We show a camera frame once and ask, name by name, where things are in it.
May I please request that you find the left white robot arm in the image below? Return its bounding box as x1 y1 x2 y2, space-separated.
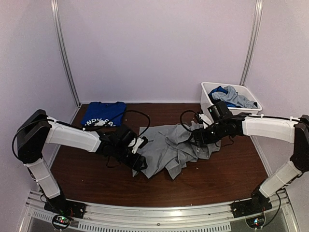
12 109 148 215

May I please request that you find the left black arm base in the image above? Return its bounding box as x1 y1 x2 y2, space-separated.
43 188 86 219

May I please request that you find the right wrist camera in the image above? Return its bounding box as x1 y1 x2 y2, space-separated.
195 113 212 128

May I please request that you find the blue t-shirt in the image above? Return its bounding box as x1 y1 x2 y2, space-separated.
81 101 126 127

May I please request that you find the aluminium frame post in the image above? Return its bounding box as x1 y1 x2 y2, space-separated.
51 0 81 107
239 0 263 86

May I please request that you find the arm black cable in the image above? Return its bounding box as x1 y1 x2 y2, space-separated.
180 110 234 148
12 110 151 170

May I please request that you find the left aluminium frame post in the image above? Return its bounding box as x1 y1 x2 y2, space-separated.
51 0 81 107

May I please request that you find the grey garment pile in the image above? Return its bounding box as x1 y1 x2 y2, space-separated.
139 124 221 179

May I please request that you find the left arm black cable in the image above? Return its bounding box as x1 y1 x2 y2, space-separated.
12 110 151 170

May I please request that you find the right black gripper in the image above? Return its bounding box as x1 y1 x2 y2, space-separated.
188 122 227 147

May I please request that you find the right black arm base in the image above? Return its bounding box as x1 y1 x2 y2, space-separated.
230 188 272 218

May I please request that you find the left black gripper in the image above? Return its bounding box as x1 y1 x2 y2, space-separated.
112 144 148 172

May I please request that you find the blue garment in bin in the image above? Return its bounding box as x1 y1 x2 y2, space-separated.
208 86 238 108

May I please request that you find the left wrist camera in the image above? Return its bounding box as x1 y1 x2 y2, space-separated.
128 136 148 154

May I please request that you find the white plastic laundry bin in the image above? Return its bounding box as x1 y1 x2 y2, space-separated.
200 82 263 118

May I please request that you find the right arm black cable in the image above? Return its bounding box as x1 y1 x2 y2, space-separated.
180 110 234 148

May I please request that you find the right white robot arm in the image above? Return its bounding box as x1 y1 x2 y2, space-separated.
189 101 309 214

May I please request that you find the light grey-blue garment in bin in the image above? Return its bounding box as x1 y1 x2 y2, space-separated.
212 86 258 109

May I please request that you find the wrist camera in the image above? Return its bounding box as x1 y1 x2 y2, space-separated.
128 136 148 154
195 113 212 128

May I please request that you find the right aluminium frame post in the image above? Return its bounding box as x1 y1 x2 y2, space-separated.
239 0 263 86

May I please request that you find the aluminium front rail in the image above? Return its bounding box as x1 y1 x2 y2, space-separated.
18 191 299 232

